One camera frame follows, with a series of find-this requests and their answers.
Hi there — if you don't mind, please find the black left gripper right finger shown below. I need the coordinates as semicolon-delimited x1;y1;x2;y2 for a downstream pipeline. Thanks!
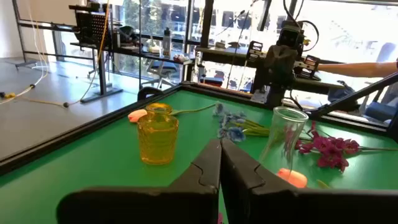
220;138;398;224

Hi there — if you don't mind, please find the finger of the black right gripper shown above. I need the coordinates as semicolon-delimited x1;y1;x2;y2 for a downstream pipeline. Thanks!
264;45;282;86
280;45;298;85

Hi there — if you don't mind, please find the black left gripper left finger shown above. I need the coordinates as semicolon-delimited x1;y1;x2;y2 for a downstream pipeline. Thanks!
57;139;223;224

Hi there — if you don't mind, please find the pink artificial tulip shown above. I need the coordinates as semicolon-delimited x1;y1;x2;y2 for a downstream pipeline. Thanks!
275;167;331;190
127;103;218;124

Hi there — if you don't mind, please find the blue artificial flower bunch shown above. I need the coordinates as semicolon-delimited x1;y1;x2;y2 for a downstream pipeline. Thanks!
212;101;271;144

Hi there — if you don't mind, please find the person's forearm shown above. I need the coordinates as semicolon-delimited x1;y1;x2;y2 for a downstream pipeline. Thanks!
317;60;398;78

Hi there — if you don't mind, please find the clear glass vase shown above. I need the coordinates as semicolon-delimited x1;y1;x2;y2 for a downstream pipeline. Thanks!
259;106;310;181

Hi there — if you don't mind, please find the yellow glass vase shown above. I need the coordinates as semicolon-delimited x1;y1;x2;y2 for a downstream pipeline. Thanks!
137;103;180;166

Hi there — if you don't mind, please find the green table mat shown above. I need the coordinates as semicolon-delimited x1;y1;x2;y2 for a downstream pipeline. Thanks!
0;89;398;224

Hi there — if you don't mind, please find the blue chair seat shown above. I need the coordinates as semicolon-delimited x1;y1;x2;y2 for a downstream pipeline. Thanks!
364;101;398;124

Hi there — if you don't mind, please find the dark office chair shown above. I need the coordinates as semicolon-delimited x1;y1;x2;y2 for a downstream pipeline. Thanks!
141;59;182;90

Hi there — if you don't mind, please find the grey drink bottle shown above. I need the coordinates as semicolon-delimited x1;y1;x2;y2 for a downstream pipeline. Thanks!
162;27;172;59

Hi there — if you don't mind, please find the black pegboard desk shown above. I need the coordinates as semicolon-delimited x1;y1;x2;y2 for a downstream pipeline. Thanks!
68;2;195;105

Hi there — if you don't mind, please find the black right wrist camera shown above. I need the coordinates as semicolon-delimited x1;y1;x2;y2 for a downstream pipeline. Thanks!
277;25;302;47

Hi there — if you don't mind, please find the black diagonal frame strut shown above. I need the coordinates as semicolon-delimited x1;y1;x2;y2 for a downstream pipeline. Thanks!
306;72;398;121

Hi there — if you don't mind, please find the black desk post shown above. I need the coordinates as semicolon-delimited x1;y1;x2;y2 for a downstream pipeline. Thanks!
200;0;215;49

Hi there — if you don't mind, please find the black table frame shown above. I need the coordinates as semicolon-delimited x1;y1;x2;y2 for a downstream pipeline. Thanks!
0;81;398;177

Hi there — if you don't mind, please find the black frame handle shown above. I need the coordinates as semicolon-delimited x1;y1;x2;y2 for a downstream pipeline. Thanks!
137;86;164;102

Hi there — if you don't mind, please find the white floor cable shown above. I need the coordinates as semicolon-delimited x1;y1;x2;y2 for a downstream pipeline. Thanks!
0;0;50;105

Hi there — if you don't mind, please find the yellow hanging cable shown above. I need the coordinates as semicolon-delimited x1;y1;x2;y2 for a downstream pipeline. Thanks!
18;0;111;108

